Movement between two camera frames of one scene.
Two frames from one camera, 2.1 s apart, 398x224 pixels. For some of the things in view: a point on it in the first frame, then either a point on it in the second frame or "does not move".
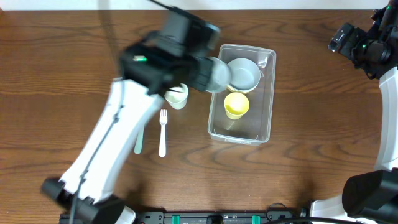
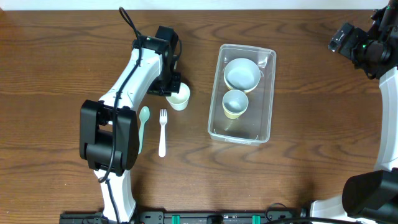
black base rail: x=219 y=217 does not move
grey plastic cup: x=221 y=76 → x=235 y=101
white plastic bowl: x=242 y=91 does not move
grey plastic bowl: x=245 y=73 does not move
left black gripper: x=204 y=75 → x=168 y=88
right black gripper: x=337 y=42 does not move
